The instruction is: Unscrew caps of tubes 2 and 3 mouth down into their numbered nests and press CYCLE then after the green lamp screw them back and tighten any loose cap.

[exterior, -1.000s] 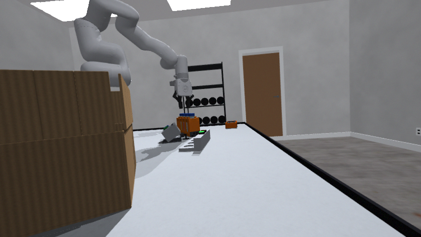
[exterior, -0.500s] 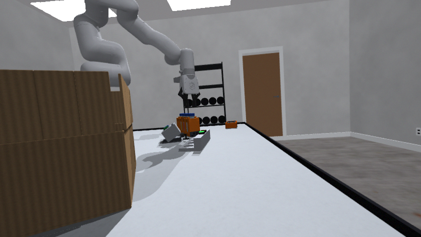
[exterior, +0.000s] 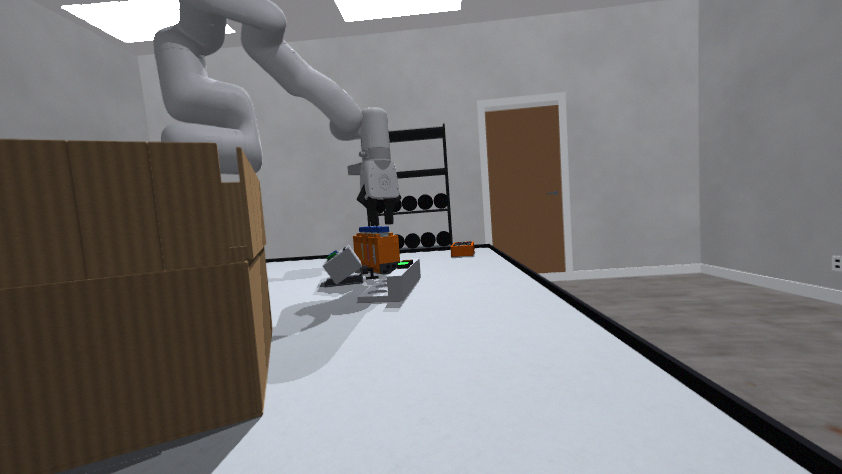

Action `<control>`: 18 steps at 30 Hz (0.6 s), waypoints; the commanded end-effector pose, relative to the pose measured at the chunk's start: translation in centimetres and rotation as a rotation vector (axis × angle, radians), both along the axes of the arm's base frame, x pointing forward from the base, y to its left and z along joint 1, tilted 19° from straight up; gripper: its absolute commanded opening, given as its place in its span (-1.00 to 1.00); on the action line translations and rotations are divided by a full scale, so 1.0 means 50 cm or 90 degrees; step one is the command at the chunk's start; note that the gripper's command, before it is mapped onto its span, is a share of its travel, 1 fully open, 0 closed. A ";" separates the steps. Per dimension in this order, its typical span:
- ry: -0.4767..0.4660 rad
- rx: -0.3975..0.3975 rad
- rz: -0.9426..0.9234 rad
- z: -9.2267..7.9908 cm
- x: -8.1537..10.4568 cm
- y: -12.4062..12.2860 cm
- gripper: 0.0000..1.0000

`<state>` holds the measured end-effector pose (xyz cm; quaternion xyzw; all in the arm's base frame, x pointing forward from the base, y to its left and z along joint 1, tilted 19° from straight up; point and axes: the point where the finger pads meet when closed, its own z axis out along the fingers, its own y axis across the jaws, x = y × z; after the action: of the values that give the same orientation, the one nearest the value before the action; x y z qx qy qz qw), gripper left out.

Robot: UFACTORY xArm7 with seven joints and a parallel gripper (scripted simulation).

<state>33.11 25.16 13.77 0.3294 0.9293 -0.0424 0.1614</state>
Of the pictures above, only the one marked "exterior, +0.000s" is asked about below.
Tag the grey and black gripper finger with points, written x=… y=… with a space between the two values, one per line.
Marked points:
x=389 y=206
x=370 y=205

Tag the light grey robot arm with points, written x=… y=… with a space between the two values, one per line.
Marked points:
x=223 y=113

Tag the brown cardboard box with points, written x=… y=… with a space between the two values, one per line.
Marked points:
x=124 y=323

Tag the orange multimeter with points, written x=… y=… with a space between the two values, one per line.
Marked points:
x=462 y=249

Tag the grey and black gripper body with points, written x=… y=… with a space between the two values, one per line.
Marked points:
x=383 y=182

